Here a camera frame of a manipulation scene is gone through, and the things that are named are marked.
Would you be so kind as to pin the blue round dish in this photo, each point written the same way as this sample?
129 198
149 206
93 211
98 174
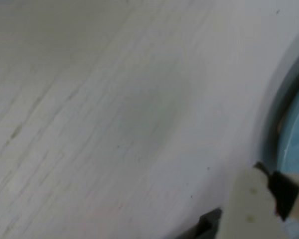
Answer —
297 124

